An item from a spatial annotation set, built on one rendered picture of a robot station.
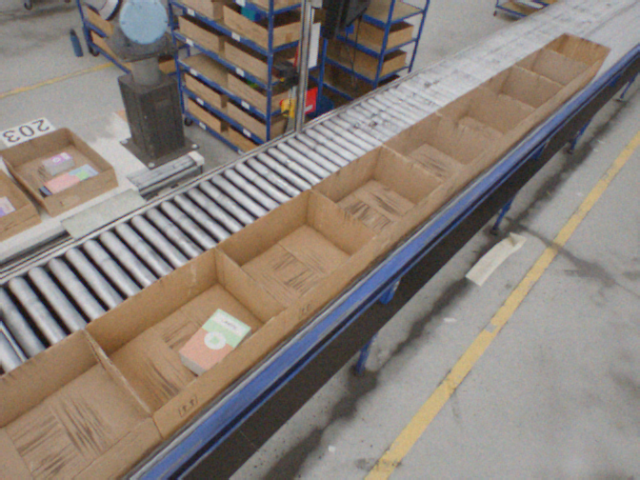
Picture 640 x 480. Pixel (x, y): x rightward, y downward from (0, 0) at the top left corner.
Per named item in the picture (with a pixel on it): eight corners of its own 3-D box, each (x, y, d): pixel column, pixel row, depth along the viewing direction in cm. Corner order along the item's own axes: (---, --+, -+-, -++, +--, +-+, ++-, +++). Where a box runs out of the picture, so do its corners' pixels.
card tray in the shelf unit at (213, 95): (185, 86, 317) (184, 72, 309) (218, 73, 333) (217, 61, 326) (220, 109, 301) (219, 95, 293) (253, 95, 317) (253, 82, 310)
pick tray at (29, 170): (72, 145, 194) (66, 125, 187) (120, 186, 179) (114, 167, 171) (7, 170, 178) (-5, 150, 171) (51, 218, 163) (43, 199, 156)
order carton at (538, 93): (500, 92, 242) (512, 63, 229) (550, 115, 230) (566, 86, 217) (465, 115, 221) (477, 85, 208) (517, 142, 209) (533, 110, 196)
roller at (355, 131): (327, 123, 235) (332, 121, 238) (404, 170, 214) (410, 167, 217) (328, 114, 231) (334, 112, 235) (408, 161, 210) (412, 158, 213)
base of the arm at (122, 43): (106, 37, 165) (99, 10, 158) (153, 28, 174) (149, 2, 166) (124, 58, 156) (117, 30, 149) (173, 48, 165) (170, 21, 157)
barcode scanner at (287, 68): (268, 85, 198) (270, 62, 191) (286, 81, 206) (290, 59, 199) (277, 90, 195) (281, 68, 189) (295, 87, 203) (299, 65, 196)
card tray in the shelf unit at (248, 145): (228, 138, 311) (228, 127, 304) (259, 124, 328) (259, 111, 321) (267, 165, 295) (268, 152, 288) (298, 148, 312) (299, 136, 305)
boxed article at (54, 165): (45, 170, 180) (41, 161, 177) (68, 160, 186) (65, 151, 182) (52, 176, 178) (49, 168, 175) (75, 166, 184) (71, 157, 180)
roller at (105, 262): (94, 243, 164) (91, 233, 160) (175, 330, 143) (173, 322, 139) (82, 250, 161) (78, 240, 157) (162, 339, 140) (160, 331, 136)
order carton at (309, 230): (306, 222, 157) (310, 186, 144) (369, 270, 145) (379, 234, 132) (217, 281, 136) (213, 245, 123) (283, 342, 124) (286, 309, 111)
